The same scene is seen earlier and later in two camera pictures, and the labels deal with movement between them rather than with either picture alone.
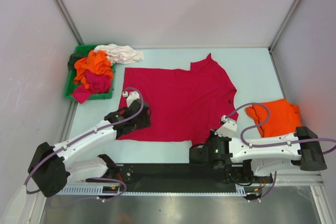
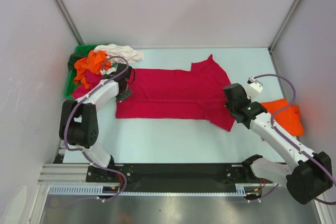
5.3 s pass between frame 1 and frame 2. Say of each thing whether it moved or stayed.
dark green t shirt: stayed
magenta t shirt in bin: stayed
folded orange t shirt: stayed
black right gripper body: moved
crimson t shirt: moved
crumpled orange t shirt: stayed
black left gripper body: moved
